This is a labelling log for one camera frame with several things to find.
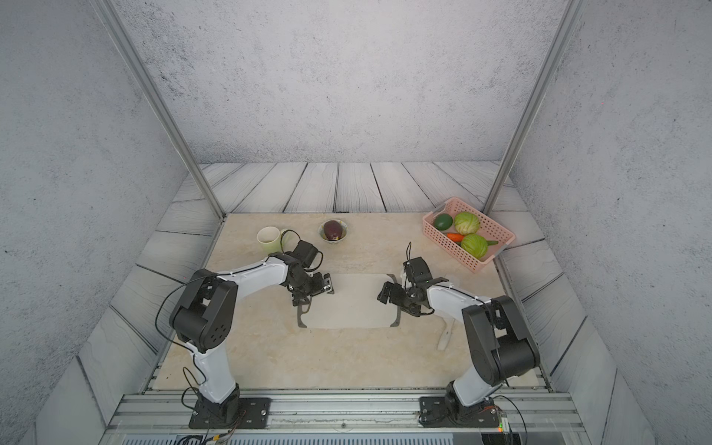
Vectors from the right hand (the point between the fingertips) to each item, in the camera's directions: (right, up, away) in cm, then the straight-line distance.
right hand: (389, 301), depth 91 cm
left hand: (-20, +1, +2) cm, 20 cm away
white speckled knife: (+16, -9, -6) cm, 20 cm away
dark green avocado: (+23, +27, +22) cm, 42 cm away
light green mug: (-42, +20, +10) cm, 48 cm away
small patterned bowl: (-25, +23, +18) cm, 38 cm away
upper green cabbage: (+31, +26, +17) cm, 44 cm away
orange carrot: (+27, +20, +17) cm, 38 cm away
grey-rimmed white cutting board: (-12, -3, +8) cm, 14 cm away
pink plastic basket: (+41, +24, +19) cm, 51 cm away
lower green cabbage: (+31, +18, +8) cm, 36 cm away
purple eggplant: (-20, +23, +18) cm, 36 cm away
